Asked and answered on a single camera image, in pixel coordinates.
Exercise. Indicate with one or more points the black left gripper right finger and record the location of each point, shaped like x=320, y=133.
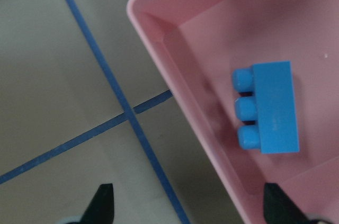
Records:
x=279, y=208

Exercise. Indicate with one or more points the blue toy block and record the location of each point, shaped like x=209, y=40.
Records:
x=269, y=112

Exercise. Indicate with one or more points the pink plastic box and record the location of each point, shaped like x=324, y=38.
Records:
x=197, y=44

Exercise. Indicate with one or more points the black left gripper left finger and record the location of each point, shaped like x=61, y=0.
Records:
x=101, y=207

